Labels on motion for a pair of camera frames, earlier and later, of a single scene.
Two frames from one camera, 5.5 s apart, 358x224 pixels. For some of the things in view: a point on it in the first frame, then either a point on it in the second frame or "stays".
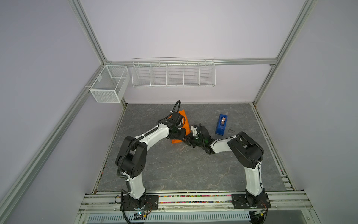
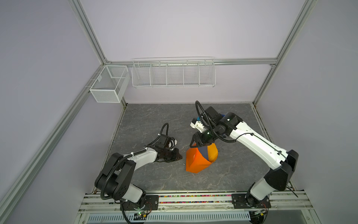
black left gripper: (182, 136) → (176, 154)
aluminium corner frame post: (88, 30) stays
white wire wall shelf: (174, 72) stays
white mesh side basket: (113, 84) stays
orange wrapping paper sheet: (186, 126) → (195, 161)
